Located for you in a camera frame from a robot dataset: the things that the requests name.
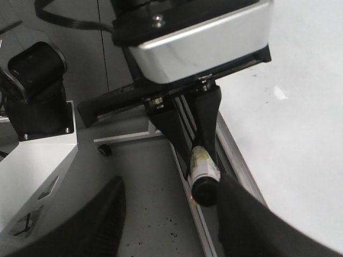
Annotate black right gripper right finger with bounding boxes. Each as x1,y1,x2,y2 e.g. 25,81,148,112
217,174,340,256

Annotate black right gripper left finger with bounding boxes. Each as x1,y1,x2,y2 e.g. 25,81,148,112
1,176,126,256

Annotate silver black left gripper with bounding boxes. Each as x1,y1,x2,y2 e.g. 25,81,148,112
111,1,274,163

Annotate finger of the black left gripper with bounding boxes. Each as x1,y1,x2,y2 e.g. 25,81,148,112
144,96,192,179

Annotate black whiteboard marker with magnet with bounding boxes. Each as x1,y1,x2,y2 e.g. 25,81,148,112
190,146,221,207

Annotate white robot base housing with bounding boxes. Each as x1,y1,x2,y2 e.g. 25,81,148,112
0,100,79,239

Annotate black robot arm joint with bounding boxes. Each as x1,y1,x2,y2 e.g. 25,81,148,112
5,42,72,141

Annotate white whiteboard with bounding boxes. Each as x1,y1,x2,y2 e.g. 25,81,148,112
219,1,342,256

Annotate black cable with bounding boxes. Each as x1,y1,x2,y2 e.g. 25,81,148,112
34,0,115,35

